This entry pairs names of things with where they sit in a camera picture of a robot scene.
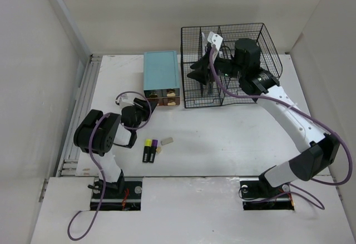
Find aluminium rail frame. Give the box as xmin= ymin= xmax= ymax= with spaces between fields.
xmin=38 ymin=53 xmax=103 ymax=202

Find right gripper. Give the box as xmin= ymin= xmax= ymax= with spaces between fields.
xmin=186 ymin=49 xmax=245 ymax=86

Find grey eraser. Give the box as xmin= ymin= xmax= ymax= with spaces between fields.
xmin=161 ymin=137 xmax=174 ymax=146

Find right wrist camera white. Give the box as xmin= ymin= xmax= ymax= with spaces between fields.
xmin=207 ymin=31 xmax=223 ymax=61

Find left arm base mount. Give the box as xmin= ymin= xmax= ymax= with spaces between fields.
xmin=88 ymin=177 xmax=143 ymax=211

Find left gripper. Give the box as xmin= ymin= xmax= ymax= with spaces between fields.
xmin=131 ymin=98 xmax=157 ymax=132

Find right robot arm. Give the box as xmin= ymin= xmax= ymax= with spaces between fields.
xmin=187 ymin=32 xmax=340 ymax=198

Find black wire mesh organizer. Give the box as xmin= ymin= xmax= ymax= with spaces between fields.
xmin=180 ymin=23 xmax=283 ymax=108

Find purple cap black highlighter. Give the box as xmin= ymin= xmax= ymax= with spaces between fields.
xmin=149 ymin=140 xmax=158 ymax=163

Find yellow cap black highlighter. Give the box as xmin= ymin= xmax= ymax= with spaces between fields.
xmin=142 ymin=139 xmax=152 ymax=163

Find teal drawer box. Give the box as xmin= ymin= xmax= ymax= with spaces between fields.
xmin=144 ymin=51 xmax=180 ymax=106

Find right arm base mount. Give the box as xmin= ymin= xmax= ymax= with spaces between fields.
xmin=238 ymin=177 xmax=294 ymax=211

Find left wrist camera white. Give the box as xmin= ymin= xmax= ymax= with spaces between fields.
xmin=115 ymin=93 xmax=132 ymax=108

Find white paper sheets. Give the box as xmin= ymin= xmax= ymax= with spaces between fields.
xmin=201 ymin=32 xmax=211 ymax=56

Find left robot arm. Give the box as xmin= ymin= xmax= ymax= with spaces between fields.
xmin=73 ymin=98 xmax=157 ymax=198

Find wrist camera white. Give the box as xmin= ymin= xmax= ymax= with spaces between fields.
xmin=115 ymin=93 xmax=132 ymax=108
xmin=207 ymin=31 xmax=223 ymax=61

